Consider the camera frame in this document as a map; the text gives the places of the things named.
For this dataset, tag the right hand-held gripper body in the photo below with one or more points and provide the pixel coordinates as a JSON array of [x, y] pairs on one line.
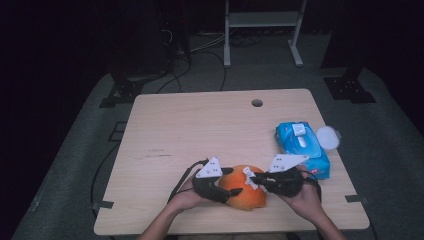
[[283, 181]]

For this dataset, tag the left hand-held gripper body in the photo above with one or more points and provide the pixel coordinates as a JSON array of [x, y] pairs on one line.
[[210, 171]]

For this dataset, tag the white wet wipe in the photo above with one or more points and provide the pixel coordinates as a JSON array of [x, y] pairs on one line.
[[247, 171]]

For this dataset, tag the orange plush toy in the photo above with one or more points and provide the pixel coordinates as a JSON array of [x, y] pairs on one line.
[[248, 200]]

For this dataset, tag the blue wet wipes pack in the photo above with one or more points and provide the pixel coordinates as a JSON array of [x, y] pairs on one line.
[[290, 140]]

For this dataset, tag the person's right hand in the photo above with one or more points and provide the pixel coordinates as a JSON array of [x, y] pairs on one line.
[[308, 200]]

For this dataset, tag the person's left hand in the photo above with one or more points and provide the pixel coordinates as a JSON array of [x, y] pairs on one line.
[[185, 200]]

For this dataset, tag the white round lid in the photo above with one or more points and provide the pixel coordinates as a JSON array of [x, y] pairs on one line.
[[328, 138]]

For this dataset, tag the grey tape strip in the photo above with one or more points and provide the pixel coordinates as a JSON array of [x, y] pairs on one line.
[[103, 204], [355, 198]]

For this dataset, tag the black stand base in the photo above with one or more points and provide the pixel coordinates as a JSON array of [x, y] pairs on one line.
[[126, 91], [350, 90]]

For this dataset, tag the dark equipment stand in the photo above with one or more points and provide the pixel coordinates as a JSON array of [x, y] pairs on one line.
[[143, 40]]

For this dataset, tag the white metal stand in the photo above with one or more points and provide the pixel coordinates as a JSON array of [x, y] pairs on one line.
[[261, 19]]

